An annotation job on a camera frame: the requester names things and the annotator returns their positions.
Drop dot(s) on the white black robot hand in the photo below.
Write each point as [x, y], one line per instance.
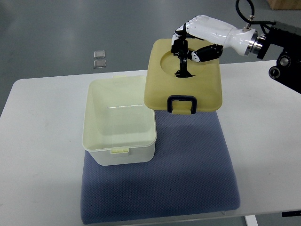
[219, 33]

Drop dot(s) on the yellow box lid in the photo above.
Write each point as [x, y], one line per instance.
[162, 82]

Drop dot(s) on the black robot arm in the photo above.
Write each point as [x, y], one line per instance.
[287, 70]

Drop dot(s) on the wooden cardboard box corner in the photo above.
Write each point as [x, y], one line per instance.
[284, 4]

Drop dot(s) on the white storage box base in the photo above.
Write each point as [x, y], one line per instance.
[118, 127]

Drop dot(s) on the upper metal floor plate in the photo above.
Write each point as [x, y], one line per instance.
[99, 54]

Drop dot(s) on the blue grey cushion mat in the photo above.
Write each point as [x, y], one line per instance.
[191, 173]

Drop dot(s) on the black table control panel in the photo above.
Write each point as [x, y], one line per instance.
[291, 214]

